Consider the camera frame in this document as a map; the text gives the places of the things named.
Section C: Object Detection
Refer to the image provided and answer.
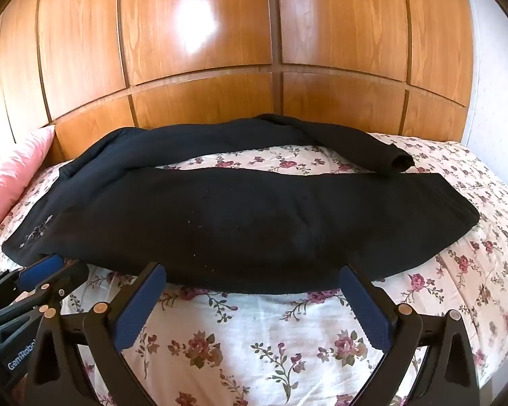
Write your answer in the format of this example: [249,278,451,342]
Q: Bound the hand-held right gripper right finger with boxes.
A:
[339,264,480,406]

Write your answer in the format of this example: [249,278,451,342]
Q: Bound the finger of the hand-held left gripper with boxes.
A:
[0,261,90,331]
[0,255,65,302]

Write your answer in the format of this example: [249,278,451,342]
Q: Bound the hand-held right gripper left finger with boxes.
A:
[24,263,168,406]

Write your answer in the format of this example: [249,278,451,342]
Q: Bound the black pants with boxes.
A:
[2,113,480,296]

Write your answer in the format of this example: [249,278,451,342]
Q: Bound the floral bedsheet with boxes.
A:
[0,132,508,406]

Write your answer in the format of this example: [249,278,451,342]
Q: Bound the pink pillow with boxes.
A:
[0,126,57,248]

